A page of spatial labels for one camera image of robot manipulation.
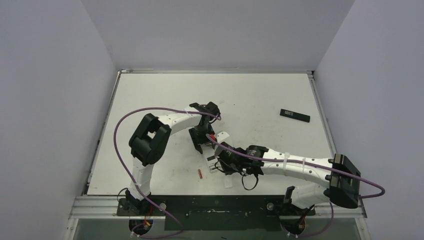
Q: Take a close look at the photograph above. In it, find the red AAA battery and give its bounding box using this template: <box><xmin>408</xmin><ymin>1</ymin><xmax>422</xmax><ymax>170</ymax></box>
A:
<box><xmin>197</xmin><ymin>169</ymin><xmax>203</xmax><ymax>180</ymax></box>

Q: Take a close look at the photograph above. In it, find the aluminium rail frame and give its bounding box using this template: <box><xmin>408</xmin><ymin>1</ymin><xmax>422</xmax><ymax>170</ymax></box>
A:
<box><xmin>69</xmin><ymin>195</ymin><xmax>167</xmax><ymax>220</ymax></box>

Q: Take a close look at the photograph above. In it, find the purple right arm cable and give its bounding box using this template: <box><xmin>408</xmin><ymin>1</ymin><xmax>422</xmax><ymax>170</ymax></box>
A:
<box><xmin>205</xmin><ymin>133</ymin><xmax>386</xmax><ymax>200</ymax></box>

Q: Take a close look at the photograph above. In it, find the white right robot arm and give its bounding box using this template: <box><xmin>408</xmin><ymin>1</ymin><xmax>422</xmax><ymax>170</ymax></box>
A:
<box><xmin>212</xmin><ymin>142</ymin><xmax>361</xmax><ymax>215</ymax></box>

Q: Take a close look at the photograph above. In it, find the black flat bar tool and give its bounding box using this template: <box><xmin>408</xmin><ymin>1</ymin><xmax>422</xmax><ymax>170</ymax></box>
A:
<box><xmin>279</xmin><ymin>109</ymin><xmax>311</xmax><ymax>123</ymax></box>

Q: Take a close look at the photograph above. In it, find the white red remote control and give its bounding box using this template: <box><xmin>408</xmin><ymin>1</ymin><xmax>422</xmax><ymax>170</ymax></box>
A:
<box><xmin>201</xmin><ymin>144</ymin><xmax>219</xmax><ymax>173</ymax></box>

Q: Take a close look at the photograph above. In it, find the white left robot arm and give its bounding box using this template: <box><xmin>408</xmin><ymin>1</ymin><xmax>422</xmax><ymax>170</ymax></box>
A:
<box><xmin>116</xmin><ymin>102</ymin><xmax>221</xmax><ymax>217</ymax></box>

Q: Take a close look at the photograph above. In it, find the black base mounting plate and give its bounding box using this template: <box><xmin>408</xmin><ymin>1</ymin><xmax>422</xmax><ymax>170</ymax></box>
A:
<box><xmin>116</xmin><ymin>195</ymin><xmax>316</xmax><ymax>231</ymax></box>

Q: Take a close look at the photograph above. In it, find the white battery cover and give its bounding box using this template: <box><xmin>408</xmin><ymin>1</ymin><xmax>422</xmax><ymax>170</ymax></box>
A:
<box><xmin>223</xmin><ymin>175</ymin><xmax>233</xmax><ymax>189</ymax></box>

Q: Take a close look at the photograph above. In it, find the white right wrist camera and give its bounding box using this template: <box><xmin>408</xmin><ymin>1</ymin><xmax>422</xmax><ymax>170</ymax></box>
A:
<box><xmin>214</xmin><ymin>131</ymin><xmax>231</xmax><ymax>144</ymax></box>

